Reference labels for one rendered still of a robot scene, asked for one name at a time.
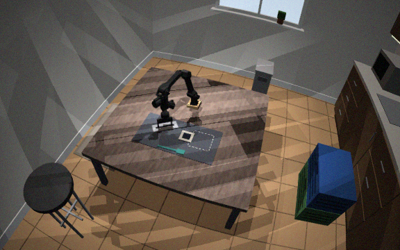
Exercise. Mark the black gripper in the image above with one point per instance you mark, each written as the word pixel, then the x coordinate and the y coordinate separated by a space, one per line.
pixel 164 113

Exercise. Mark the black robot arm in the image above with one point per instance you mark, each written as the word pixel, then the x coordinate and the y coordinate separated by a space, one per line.
pixel 166 87

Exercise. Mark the cream square tile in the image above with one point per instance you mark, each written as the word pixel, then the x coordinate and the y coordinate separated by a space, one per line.
pixel 186 136

